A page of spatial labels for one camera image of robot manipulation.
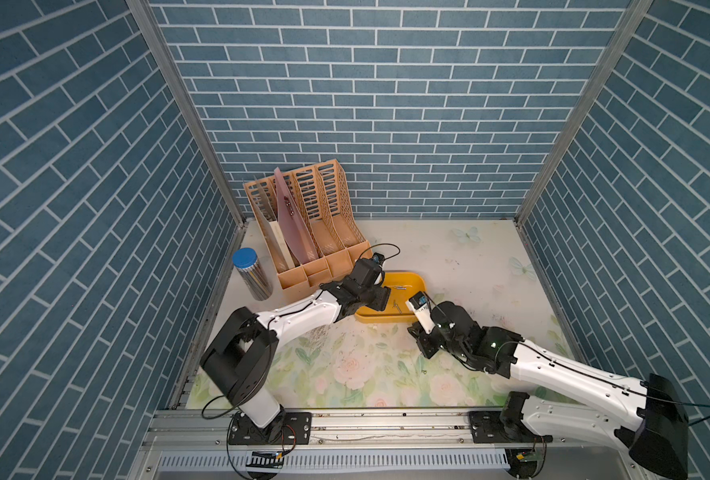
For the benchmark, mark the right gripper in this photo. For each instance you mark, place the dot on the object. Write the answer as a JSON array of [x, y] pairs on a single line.
[[420, 336]]

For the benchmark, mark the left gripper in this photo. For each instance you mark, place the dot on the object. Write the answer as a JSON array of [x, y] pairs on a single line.
[[381, 296]]

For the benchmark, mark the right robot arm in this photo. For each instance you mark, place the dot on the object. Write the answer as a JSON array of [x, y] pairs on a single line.
[[644, 418]]

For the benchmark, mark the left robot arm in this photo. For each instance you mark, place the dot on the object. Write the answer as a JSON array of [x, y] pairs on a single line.
[[239, 359]]

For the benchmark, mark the yellow plastic storage box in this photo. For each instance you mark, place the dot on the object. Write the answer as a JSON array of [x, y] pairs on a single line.
[[403, 286]]

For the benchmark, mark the purple folder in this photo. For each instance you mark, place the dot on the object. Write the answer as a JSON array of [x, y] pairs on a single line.
[[295, 231]]

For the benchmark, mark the peach desk file organizer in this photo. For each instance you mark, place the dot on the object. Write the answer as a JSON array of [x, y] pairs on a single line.
[[322, 195]]

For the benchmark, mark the beige file book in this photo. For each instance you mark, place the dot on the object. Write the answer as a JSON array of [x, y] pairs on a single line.
[[282, 246]]

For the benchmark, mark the blue-lid pencil tube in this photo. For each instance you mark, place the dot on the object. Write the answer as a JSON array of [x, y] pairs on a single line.
[[247, 263]]

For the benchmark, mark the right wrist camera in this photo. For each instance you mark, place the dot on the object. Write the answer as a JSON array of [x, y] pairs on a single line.
[[419, 305]]

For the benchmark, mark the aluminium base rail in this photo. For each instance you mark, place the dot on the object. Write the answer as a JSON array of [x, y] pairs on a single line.
[[441, 443]]

